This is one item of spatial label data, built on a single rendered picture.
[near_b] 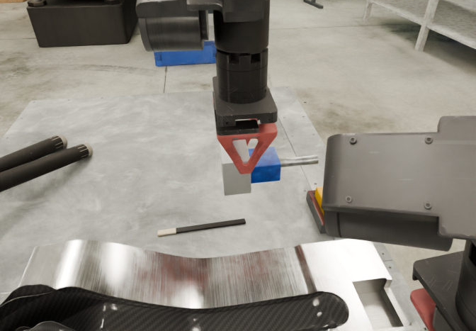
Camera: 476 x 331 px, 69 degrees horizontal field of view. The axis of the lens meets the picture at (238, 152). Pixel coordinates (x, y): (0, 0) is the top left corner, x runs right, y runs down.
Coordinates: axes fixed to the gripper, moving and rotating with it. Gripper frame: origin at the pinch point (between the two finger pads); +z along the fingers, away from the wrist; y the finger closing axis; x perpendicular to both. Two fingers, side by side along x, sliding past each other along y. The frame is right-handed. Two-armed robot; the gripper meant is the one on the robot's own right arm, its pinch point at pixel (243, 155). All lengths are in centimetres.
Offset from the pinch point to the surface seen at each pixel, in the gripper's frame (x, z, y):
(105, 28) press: -104, 78, -345
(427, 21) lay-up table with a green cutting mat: 216, 71, -290
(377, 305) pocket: 12.6, 8.9, 17.2
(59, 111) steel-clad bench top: -41, 15, -44
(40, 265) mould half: -21.5, 1.3, 13.4
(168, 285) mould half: -9.6, 5.1, 14.6
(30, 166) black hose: -35.0, 9.1, -14.0
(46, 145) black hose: -36.5, 11.5, -24.0
